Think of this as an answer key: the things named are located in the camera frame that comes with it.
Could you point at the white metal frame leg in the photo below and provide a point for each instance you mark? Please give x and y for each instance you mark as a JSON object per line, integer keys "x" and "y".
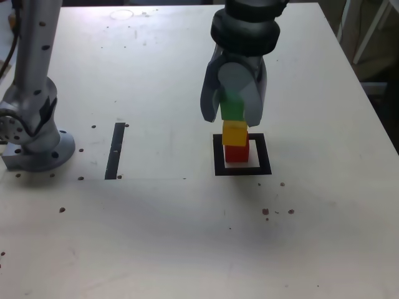
{"x": 371, "y": 31}

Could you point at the black tape strip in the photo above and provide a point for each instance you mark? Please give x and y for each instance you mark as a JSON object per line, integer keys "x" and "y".
{"x": 113, "y": 155}

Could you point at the red cube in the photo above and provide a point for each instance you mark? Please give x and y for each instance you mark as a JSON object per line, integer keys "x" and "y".
{"x": 237, "y": 154}

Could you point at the yellow cube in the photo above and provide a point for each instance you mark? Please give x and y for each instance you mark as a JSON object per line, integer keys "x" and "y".
{"x": 233, "y": 135}

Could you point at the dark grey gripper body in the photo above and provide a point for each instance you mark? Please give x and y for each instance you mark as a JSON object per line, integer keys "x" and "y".
{"x": 243, "y": 59}

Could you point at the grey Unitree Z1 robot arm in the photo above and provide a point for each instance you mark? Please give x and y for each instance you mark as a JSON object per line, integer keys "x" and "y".
{"x": 34, "y": 46}

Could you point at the green cube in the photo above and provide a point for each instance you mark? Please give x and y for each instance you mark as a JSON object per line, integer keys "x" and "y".
{"x": 232, "y": 109}

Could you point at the black tape square outline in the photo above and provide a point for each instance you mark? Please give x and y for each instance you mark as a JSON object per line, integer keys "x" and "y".
{"x": 219, "y": 159}

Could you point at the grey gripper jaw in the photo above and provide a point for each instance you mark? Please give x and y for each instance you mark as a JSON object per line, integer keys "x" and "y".
{"x": 208, "y": 93}
{"x": 233, "y": 78}

